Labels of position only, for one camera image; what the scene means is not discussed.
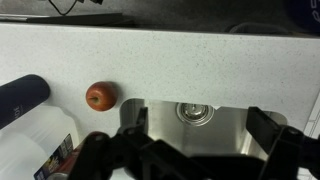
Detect stainless steel sink basin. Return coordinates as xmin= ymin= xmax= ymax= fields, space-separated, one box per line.
xmin=119 ymin=97 xmax=288 ymax=162

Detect clear plastic gallon jug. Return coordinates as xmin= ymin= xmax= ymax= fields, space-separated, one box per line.
xmin=0 ymin=105 xmax=79 ymax=180

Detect sink drain strainer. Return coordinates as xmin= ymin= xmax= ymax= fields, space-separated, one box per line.
xmin=176 ymin=103 xmax=215 ymax=126

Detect dark blue water bottle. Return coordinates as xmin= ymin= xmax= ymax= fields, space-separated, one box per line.
xmin=0 ymin=74 xmax=50 ymax=128

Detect red apple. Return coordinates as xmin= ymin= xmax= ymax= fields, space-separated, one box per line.
xmin=85 ymin=81 xmax=118 ymax=111

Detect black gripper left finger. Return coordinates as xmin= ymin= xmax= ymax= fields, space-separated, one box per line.
xmin=118 ymin=107 xmax=149 ymax=144

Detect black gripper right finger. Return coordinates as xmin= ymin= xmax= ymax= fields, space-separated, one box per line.
xmin=246 ymin=107 xmax=287 ymax=155

